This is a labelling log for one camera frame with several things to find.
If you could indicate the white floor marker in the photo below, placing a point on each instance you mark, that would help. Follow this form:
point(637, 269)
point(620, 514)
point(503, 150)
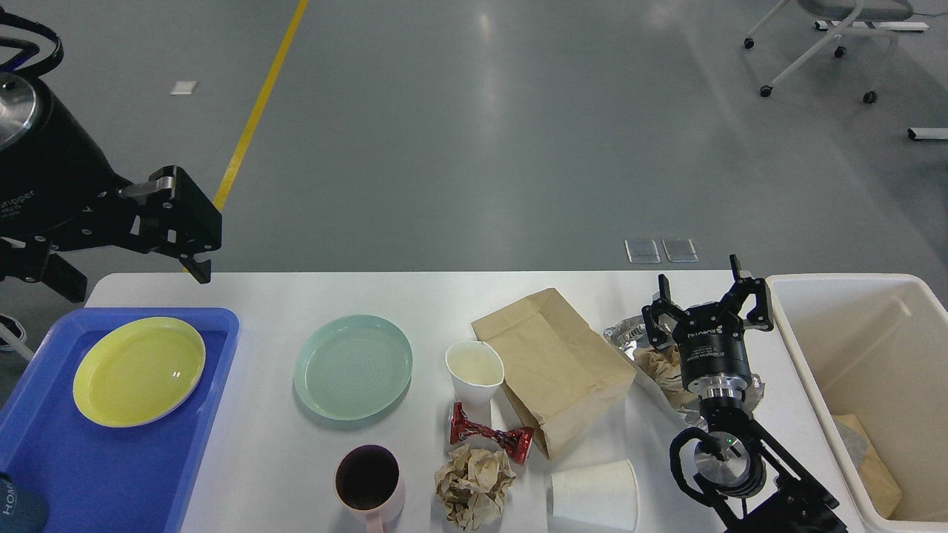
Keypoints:
point(183, 88)

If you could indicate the white furniture foot right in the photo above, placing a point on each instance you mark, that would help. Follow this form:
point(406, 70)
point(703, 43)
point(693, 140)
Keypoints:
point(916, 133)

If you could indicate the brown paper in bin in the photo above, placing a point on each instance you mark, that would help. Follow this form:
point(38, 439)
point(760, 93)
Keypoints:
point(883, 490)

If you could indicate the blue plastic tray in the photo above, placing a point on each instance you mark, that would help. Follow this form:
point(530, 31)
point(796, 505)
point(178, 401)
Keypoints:
point(98, 479)

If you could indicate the red foil candy wrapper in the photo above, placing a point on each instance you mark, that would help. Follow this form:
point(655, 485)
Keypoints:
point(517, 443)

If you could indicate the pink mug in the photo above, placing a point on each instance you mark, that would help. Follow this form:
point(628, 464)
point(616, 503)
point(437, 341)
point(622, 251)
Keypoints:
point(369, 483)

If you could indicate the left floor socket plate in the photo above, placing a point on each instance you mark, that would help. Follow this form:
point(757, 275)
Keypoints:
point(642, 251)

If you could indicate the crumpled aluminium foil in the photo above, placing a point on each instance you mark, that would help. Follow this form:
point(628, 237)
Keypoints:
point(630, 334)

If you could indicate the brown paper bag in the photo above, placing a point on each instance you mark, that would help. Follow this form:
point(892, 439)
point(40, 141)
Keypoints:
point(560, 375)

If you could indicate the floor socket plate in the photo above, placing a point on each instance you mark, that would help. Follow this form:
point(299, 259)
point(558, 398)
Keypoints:
point(680, 250)
point(642, 251)

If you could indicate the crumpled brown paper napkin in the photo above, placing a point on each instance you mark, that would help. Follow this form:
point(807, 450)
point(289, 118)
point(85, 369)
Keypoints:
point(664, 368)

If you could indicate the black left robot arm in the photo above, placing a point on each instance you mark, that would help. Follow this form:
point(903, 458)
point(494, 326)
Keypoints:
point(26, 63)

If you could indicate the white plastic bin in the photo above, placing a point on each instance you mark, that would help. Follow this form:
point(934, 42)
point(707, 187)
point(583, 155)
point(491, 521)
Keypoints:
point(875, 346)

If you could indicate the lying white paper cup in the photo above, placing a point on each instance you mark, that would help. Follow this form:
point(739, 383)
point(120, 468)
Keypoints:
point(605, 494)

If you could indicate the yellow plate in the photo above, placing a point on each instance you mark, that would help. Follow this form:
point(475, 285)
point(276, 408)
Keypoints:
point(139, 373)

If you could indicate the dark teal mug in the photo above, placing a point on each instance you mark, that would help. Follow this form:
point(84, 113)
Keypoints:
point(21, 511)

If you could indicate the chair leg with caster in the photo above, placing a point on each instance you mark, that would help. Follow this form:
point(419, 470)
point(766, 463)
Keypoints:
point(14, 337)

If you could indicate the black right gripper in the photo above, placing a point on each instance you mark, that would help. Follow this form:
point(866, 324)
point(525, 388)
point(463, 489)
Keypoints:
point(711, 355)

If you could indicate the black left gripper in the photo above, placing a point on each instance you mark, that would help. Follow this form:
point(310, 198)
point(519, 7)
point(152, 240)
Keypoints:
point(54, 175)

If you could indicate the right floor socket plate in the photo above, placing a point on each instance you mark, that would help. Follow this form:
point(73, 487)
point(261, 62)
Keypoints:
point(680, 250)

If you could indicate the crumpled brown paper ball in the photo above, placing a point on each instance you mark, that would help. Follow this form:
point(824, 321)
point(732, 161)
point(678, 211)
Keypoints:
point(473, 486)

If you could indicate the white table leg base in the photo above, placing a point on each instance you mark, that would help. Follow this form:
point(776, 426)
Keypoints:
point(899, 26)

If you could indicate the white office chair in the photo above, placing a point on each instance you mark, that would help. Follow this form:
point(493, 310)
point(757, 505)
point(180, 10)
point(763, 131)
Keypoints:
point(847, 12)

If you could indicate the upright white paper cup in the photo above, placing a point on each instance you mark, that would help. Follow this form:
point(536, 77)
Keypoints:
point(476, 370)

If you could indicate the mint green plate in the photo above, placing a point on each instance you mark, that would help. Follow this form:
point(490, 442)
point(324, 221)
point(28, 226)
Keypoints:
point(353, 368)

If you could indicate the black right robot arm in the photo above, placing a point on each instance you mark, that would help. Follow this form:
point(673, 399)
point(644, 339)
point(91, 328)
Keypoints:
point(734, 465)

